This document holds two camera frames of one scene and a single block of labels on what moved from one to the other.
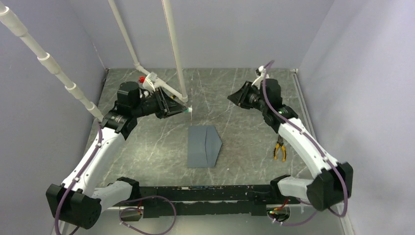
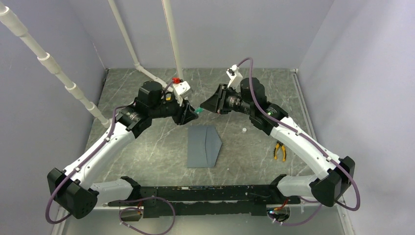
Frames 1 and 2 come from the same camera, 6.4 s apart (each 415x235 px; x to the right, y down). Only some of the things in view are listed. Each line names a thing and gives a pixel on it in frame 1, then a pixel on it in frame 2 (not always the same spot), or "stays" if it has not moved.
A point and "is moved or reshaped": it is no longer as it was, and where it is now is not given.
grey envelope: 204,146 stays
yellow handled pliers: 280,142 stays
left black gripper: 167,105 → 190,114
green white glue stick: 189,109 is moved or reshaped
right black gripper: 240,98 → 216,104
